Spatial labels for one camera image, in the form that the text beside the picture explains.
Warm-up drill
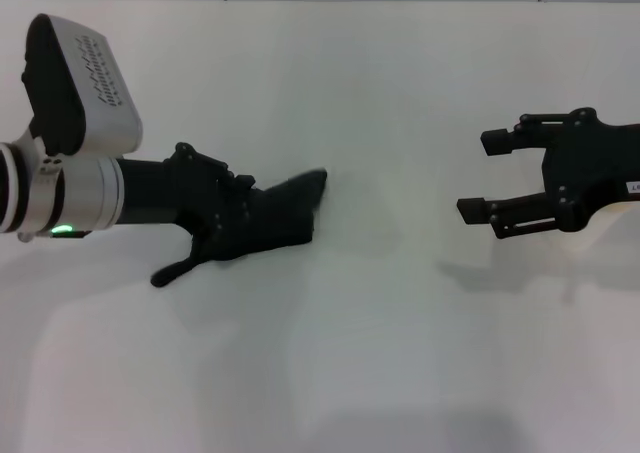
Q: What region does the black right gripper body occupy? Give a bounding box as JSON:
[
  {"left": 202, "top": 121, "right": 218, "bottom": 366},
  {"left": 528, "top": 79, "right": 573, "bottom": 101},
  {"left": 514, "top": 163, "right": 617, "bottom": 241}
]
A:
[{"left": 541, "top": 106, "right": 640, "bottom": 234}]

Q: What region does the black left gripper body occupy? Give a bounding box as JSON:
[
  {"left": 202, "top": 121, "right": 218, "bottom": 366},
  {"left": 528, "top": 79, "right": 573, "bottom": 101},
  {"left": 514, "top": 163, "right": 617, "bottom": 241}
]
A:
[{"left": 117, "top": 142, "right": 224, "bottom": 241}]

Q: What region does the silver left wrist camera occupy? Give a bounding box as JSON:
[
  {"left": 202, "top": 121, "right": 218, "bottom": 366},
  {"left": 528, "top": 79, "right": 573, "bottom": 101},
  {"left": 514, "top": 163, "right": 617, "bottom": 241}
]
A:
[{"left": 20, "top": 13, "right": 145, "bottom": 157}]

